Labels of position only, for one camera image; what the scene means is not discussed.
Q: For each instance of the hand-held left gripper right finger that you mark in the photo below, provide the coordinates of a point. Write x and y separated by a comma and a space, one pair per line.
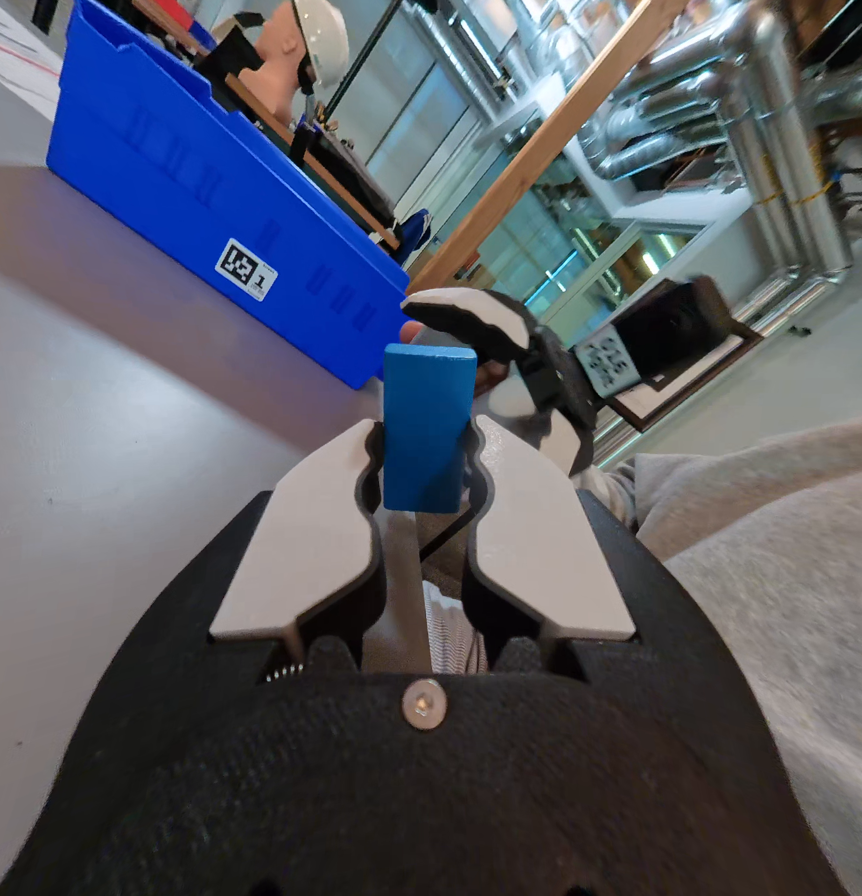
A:
550, 560

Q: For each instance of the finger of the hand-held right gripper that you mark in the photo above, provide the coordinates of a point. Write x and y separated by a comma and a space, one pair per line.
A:
515, 402
441, 299

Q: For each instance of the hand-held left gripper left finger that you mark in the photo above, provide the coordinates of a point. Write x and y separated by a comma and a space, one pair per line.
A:
305, 553

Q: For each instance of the blue wooden block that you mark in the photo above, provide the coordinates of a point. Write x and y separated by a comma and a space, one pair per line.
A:
427, 427

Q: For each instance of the blue plastic bin with tag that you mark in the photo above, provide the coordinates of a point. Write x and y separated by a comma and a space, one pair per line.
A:
158, 175

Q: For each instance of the person's right forearm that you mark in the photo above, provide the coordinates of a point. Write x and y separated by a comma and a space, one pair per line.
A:
718, 483

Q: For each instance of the grey desk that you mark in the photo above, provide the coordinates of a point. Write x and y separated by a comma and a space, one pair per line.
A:
88, 455

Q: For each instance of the framed marker sign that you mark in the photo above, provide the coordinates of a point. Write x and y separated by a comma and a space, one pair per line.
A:
690, 392

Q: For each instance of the blue white cloth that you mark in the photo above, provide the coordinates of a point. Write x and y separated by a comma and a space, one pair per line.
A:
413, 234

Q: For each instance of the person's striped pale trousers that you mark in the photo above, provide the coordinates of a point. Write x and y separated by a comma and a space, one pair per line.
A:
452, 637

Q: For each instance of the metal ventilation ducts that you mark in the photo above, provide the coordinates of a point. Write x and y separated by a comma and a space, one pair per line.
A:
774, 140

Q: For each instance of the mannequin head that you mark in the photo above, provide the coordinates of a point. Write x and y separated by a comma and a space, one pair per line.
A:
277, 63

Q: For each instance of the white hard hat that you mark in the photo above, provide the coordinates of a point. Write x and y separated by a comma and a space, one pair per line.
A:
326, 35

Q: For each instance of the wooden post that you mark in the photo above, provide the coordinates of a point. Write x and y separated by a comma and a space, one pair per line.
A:
543, 140

